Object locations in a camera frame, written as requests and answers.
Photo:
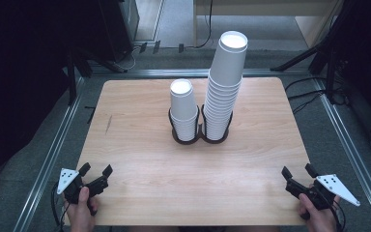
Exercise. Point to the black tripod stand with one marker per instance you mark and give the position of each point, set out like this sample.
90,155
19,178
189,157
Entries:
322,48

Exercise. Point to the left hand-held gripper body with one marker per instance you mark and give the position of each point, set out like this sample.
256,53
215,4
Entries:
69,180

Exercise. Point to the light wooden desk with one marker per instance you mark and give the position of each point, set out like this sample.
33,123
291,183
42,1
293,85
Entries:
312,25

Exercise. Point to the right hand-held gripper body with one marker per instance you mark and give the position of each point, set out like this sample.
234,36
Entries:
331,185

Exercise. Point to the black floor bracket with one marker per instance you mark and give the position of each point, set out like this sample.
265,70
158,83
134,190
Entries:
143,47
180,48
156,47

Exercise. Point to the person's left hand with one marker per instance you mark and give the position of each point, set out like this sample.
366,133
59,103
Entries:
82,216

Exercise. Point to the tall stack of white cups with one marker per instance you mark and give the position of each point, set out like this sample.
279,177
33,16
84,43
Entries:
227,71

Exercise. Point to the aluminium frame rail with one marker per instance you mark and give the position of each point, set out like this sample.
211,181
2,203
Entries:
351,151
161,72
50,161

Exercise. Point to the black metal stand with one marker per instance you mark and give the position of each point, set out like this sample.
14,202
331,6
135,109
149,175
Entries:
77,64

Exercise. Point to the person's right hand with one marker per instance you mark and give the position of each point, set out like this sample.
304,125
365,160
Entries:
322,220

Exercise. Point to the black cabinet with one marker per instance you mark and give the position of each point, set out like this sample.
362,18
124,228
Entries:
119,25

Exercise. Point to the black double cup holder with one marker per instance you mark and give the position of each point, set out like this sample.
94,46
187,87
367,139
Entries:
200,137

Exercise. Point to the dark curtain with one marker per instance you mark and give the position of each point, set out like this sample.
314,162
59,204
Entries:
13,80

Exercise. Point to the short stack of white cups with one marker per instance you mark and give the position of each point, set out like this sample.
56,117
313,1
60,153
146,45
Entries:
183,106

